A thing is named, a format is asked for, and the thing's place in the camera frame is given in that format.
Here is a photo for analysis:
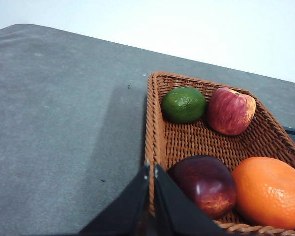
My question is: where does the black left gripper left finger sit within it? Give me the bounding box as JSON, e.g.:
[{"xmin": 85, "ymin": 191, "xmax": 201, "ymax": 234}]
[{"xmin": 79, "ymin": 164, "xmax": 151, "ymax": 236}]

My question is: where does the dark purple plum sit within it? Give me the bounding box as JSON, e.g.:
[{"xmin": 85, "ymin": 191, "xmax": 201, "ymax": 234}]
[{"xmin": 168, "ymin": 155, "xmax": 236, "ymax": 220}]

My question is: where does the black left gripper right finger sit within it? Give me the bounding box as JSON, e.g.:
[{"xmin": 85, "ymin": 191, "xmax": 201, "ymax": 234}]
[{"xmin": 153, "ymin": 164, "xmax": 228, "ymax": 236}]

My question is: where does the red yellow apple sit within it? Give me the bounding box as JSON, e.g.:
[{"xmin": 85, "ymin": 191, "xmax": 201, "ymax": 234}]
[{"xmin": 206, "ymin": 88, "xmax": 257, "ymax": 136}]

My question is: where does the green lime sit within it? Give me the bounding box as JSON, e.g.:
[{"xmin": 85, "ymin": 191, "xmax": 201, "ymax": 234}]
[{"xmin": 162, "ymin": 87, "xmax": 207, "ymax": 123}]

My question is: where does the dark teal rectangular tray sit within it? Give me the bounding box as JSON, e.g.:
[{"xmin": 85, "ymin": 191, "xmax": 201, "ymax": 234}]
[{"xmin": 282, "ymin": 126, "xmax": 295, "ymax": 137}]

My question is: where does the orange tangerine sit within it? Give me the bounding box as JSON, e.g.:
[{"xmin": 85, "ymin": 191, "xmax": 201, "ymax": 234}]
[{"xmin": 233, "ymin": 157, "xmax": 295, "ymax": 230}]

